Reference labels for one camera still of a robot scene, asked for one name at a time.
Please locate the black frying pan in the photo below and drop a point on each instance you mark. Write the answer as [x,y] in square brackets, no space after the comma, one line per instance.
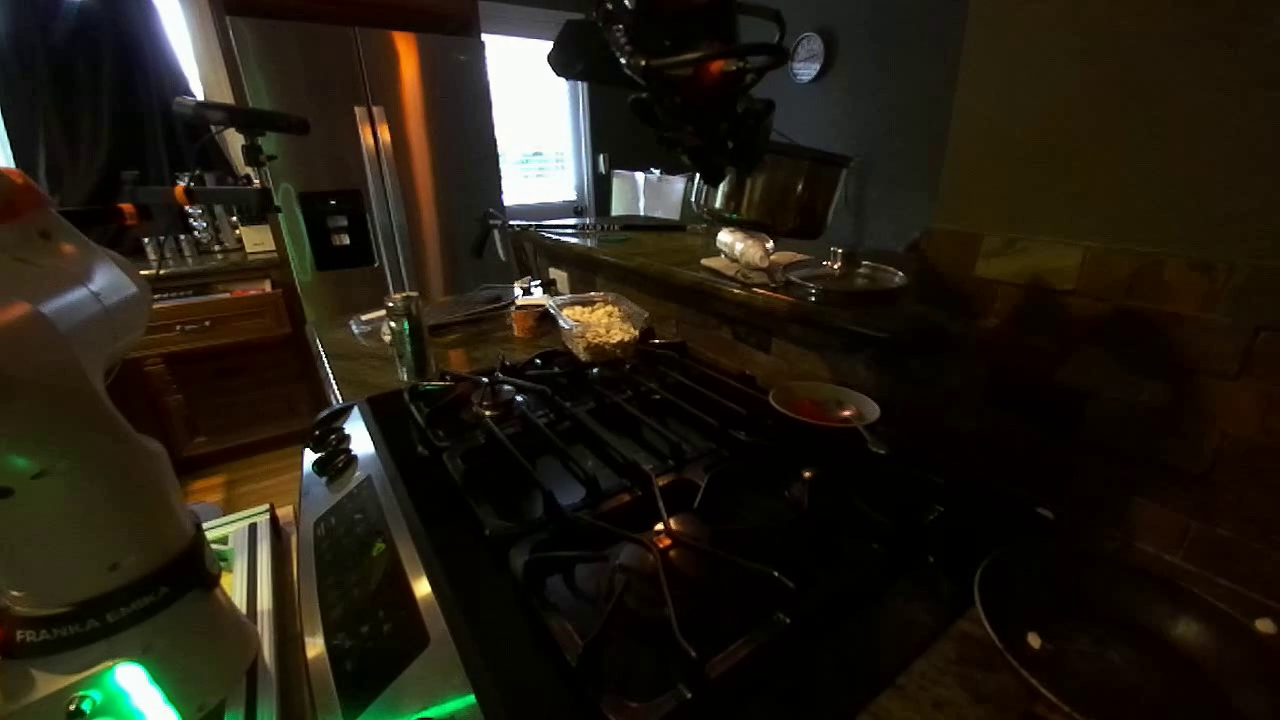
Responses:
[1105,639]

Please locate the black gas stove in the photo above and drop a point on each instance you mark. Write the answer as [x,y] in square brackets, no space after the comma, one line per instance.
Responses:
[606,541]

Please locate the camera tripod mount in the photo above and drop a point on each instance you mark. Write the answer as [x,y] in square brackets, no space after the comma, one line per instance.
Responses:
[206,190]

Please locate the round wall clock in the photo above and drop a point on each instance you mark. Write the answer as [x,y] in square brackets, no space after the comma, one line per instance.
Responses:
[810,58]

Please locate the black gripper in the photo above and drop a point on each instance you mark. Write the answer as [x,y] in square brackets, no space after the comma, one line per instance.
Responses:
[684,65]

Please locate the glass jar on counter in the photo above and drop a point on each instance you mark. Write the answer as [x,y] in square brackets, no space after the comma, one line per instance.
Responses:
[409,335]

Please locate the stainless steel refrigerator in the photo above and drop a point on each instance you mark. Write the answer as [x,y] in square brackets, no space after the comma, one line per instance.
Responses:
[392,159]

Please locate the white bowl with red food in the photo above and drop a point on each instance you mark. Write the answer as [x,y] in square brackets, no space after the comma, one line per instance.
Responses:
[827,406]

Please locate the wooden cabinet drawer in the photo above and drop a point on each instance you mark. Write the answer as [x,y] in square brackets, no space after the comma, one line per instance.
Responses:
[216,375]

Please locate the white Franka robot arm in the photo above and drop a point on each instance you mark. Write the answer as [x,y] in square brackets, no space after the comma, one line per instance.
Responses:
[96,549]

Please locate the steel pot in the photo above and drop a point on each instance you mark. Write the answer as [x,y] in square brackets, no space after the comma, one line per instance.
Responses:
[785,193]

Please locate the clear tray of popcorn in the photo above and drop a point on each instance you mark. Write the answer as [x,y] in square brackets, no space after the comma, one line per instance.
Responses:
[598,321]

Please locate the silver plate on counter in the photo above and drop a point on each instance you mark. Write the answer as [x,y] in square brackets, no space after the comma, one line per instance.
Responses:
[850,279]

